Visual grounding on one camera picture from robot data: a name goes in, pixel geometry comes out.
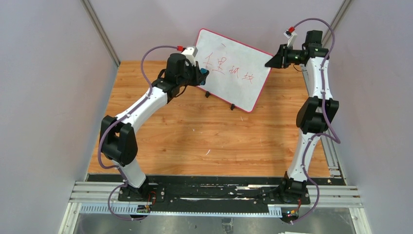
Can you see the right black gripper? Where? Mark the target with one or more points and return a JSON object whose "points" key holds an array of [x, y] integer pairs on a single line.
{"points": [[286, 56]]}

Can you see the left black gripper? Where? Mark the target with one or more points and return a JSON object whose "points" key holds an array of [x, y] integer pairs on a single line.
{"points": [[197, 74]]}

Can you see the blue black eraser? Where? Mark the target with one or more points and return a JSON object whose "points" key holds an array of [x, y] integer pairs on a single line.
{"points": [[203, 75]]}

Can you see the pink framed whiteboard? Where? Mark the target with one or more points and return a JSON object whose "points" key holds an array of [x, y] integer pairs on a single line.
{"points": [[237, 71]]}

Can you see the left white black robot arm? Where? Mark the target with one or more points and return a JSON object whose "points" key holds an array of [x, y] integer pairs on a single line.
{"points": [[118, 134]]}

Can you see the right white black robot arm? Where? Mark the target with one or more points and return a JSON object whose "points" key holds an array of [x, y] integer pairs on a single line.
{"points": [[315, 115]]}

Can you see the wire whiteboard stand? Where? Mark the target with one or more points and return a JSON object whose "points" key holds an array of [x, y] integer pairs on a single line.
{"points": [[232, 106]]}

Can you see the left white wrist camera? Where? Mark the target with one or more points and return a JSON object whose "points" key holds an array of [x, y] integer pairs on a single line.
{"points": [[189, 52]]}

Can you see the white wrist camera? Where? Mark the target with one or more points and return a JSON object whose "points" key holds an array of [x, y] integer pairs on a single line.
{"points": [[189, 52], [291, 35]]}

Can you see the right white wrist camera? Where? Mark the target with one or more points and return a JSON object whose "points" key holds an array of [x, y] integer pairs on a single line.
{"points": [[291, 35]]}

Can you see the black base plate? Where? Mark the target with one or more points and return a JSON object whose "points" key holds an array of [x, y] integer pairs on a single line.
{"points": [[210, 194]]}

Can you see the aluminium frame rails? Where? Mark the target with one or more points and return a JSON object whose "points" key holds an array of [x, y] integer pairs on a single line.
{"points": [[213, 171]]}

